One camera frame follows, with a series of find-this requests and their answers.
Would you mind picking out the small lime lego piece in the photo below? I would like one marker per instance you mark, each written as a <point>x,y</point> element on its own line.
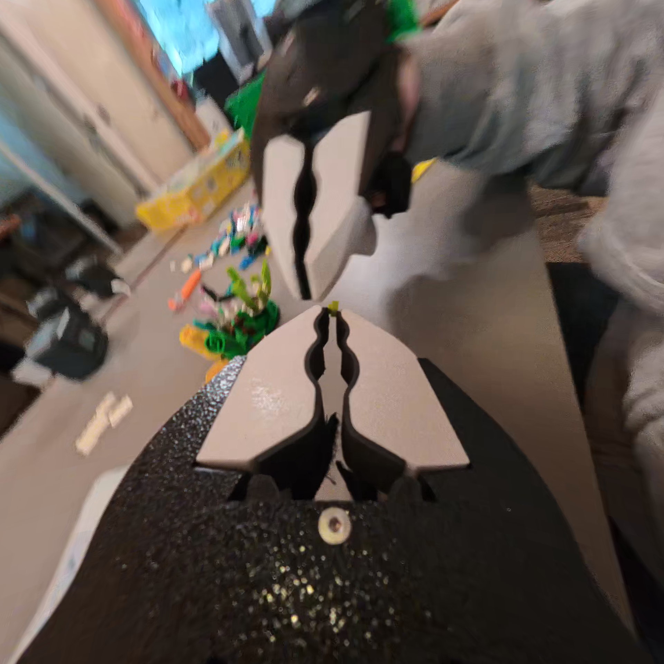
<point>333,307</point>

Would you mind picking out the person's right forearm grey sleeve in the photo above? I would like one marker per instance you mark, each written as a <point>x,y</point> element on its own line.
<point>518,93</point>

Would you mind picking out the green plastic bin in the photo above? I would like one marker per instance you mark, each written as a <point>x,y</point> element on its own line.
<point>244,103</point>
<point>402,15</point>

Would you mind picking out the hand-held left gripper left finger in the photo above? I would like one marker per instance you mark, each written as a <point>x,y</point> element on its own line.
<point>269,410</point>

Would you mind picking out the pile of colourful lego pieces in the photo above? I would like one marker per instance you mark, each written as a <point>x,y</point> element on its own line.
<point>238,233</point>

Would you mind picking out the orange lego piece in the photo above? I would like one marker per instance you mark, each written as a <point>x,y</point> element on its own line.
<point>185,291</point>

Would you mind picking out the green lego plant build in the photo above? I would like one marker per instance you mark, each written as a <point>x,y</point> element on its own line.
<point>238,327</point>

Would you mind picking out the lego instruction booklet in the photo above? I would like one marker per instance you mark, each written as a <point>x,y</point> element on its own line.
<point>67,560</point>

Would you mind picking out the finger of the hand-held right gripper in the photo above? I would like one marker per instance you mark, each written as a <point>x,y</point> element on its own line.
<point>337,207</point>
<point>280,202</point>

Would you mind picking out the yellow lego plate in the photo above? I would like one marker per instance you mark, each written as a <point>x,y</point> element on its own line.
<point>423,168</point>

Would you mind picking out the person's grey sweatshirt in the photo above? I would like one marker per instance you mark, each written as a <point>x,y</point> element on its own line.
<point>627,269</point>

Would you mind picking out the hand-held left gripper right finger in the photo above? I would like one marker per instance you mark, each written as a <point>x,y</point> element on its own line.
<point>402,410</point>

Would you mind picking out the black portable power station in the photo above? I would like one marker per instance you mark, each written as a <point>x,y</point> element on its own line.
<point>67,337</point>
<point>98,280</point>

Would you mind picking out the yellow lego box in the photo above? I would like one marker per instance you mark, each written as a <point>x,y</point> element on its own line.
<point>199,186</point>

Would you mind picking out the person's right hand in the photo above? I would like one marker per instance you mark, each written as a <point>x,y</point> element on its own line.
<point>410,93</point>

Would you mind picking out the white lego pieces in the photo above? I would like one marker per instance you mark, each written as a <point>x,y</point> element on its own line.
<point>103,423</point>

